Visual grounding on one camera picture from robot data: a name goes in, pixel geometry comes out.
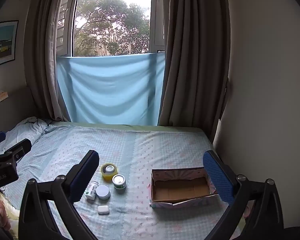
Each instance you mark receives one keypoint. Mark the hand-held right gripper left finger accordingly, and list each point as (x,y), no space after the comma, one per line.
(86,170)

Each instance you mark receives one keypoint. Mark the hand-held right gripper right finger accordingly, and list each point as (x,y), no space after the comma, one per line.
(217,177)

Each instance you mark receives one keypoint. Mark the yellow tape roll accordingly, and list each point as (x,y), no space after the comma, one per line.
(105,176)

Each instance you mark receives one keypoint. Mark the white pill bottle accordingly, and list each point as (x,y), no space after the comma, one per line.
(91,192)

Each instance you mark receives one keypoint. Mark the pale round lidded jar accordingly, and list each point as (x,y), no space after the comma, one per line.
(103,191)

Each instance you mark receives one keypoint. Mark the pink patterned cardboard box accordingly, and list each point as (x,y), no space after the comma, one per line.
(180,191)

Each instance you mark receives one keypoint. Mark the white earbud case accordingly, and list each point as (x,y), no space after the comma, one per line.
(103,209)

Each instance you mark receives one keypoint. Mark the grey headboard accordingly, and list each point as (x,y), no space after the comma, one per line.
(15,107)

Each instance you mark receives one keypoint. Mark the small beige box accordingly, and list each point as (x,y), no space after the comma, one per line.
(2,96)

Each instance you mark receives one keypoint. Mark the light blue hanging cloth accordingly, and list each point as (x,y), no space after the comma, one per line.
(110,87)

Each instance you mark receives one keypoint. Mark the brown curtain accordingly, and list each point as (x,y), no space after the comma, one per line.
(190,55)
(40,55)

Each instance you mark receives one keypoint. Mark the wall poster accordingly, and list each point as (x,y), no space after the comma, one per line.
(2,42)

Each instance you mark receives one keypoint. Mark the window frame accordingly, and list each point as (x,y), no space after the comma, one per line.
(70,30)

